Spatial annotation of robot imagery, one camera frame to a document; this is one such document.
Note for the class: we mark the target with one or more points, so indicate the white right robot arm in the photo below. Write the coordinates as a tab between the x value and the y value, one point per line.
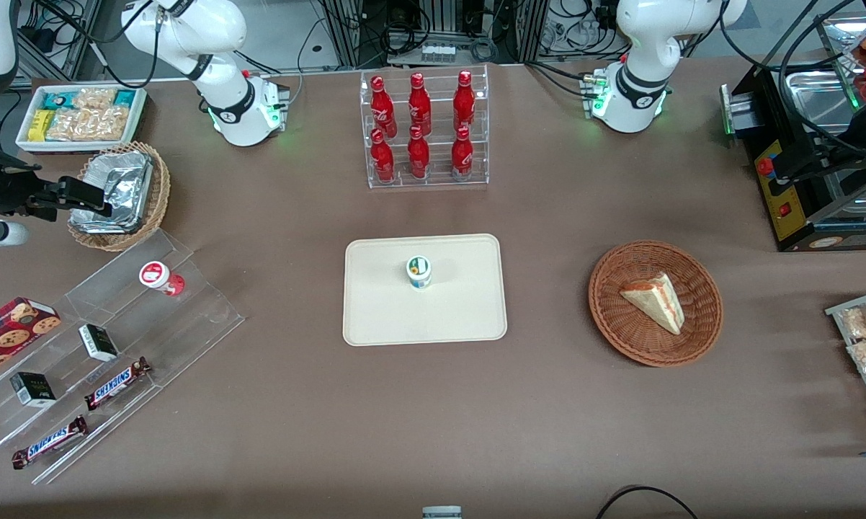
188	29

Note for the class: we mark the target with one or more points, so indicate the large clear cracker bag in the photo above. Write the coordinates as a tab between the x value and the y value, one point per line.
91	124

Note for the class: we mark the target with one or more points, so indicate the Snickers chocolate bar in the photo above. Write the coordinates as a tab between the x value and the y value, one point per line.
50	442
116	384

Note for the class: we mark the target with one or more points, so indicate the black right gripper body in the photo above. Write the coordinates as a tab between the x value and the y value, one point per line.
11	190

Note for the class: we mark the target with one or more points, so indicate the small black box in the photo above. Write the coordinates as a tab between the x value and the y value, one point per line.
99	343
32	390

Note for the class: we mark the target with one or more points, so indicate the wrapped triangle sandwich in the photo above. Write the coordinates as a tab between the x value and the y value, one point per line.
656	303

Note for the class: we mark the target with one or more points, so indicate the white rectangular snack bin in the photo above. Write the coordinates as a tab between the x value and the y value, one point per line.
24	133

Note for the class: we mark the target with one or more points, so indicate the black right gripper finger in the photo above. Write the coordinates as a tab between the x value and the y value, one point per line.
94	207
80	189

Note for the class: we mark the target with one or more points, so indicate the red gum bottle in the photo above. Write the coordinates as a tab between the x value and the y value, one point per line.
156	276

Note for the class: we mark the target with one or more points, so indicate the red cookie box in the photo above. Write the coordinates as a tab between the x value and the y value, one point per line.
8	335

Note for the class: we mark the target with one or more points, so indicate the red cola bottle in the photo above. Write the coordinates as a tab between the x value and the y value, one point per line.
419	104
382	108
382	160
464	101
462	157
418	157

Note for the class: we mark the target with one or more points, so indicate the small clear cracker bag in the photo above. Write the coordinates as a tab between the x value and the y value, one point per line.
94	98

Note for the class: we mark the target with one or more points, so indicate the clear acrylic stepped shelf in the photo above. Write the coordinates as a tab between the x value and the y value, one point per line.
188	324

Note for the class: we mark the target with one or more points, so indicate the yellow snack packet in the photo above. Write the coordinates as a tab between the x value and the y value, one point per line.
40	125

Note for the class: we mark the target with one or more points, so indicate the clear acrylic bottle rack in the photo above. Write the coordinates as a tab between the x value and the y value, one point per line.
439	155

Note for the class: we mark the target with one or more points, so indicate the black machine with yellow panel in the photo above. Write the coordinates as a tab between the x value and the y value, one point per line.
782	191

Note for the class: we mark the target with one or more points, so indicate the green-lid yogurt cup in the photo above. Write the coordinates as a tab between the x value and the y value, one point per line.
418	272

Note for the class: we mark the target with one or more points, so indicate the silver foil container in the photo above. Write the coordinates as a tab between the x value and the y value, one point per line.
130	187

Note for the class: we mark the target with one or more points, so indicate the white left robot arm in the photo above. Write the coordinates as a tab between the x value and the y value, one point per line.
642	43

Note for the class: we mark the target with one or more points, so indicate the white power strip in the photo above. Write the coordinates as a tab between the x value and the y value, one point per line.
438	53

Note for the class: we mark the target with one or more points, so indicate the round brown wicker basket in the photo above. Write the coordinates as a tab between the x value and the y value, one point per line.
620	324

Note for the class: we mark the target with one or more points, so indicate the aluminium frame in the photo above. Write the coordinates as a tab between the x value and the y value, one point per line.
65	36
346	29

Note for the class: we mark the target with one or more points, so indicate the tray of packaged crackers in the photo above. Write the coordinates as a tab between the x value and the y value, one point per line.
836	311

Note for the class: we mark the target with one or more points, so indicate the beige plastic tray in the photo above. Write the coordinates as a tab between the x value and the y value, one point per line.
462	310

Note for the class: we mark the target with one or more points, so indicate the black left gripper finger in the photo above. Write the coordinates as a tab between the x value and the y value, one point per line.
826	167
811	155

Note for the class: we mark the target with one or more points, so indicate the grey device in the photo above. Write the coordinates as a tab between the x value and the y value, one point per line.
442	512

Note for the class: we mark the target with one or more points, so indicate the teal snack packet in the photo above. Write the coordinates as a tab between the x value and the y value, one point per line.
125	99
60	100

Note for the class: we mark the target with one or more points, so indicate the light wicker basket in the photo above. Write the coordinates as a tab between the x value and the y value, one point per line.
161	187

